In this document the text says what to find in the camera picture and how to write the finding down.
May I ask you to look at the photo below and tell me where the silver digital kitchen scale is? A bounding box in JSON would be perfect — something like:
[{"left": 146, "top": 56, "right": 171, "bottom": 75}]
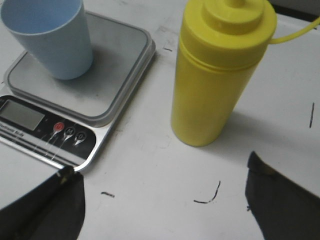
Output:
[{"left": 0, "top": 12, "right": 156, "bottom": 172}]

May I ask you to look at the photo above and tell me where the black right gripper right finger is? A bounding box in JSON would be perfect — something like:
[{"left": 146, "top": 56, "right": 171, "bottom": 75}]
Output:
[{"left": 245, "top": 151, "right": 320, "bottom": 240}]

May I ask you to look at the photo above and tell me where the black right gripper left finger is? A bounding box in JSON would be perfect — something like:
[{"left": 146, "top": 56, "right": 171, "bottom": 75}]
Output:
[{"left": 0, "top": 166, "right": 86, "bottom": 240}]

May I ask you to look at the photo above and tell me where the light blue plastic cup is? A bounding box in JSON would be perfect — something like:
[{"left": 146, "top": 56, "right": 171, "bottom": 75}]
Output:
[{"left": 0, "top": 0, "right": 93, "bottom": 80}]

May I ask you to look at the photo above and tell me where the yellow squeeze bottle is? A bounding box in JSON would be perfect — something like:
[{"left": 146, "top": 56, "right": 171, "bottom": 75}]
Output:
[{"left": 171, "top": 0, "right": 320, "bottom": 147}]

